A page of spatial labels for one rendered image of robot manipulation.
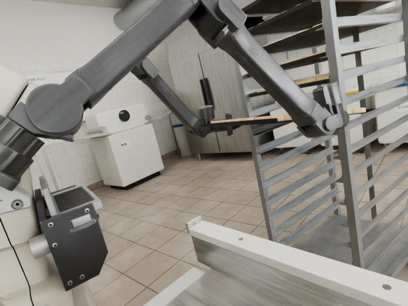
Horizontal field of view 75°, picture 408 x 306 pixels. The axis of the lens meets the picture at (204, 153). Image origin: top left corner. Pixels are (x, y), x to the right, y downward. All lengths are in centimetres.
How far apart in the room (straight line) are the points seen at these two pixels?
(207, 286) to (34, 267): 43
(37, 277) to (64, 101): 41
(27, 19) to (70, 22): 63
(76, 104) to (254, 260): 35
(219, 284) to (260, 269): 8
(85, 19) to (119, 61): 486
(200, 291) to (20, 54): 458
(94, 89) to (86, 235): 32
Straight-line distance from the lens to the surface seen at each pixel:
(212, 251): 41
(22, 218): 67
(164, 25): 57
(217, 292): 40
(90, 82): 49
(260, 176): 136
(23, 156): 48
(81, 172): 480
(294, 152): 153
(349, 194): 110
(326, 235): 178
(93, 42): 528
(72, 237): 64
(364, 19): 126
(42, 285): 72
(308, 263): 32
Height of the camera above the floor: 109
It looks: 12 degrees down
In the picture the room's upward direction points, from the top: 13 degrees counter-clockwise
